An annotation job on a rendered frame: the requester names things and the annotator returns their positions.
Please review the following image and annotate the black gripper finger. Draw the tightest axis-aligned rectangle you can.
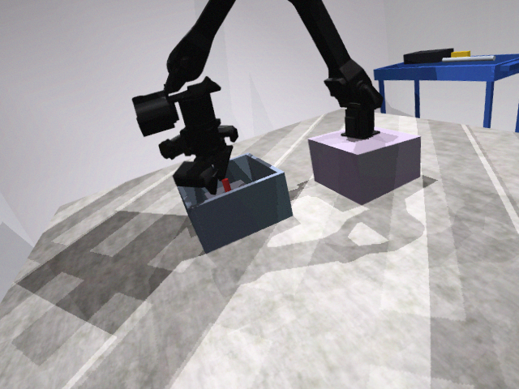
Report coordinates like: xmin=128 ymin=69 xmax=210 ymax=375
xmin=205 ymin=169 xmax=219 ymax=195
xmin=212 ymin=145 xmax=233 ymax=181

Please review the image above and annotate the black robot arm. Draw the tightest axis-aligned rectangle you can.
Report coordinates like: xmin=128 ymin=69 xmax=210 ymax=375
xmin=132 ymin=0 xmax=384 ymax=160

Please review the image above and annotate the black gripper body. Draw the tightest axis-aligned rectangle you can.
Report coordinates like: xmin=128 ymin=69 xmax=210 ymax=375
xmin=173 ymin=116 xmax=238 ymax=188

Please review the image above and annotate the red peg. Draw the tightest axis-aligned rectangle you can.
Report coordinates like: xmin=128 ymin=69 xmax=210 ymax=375
xmin=221 ymin=178 xmax=231 ymax=192

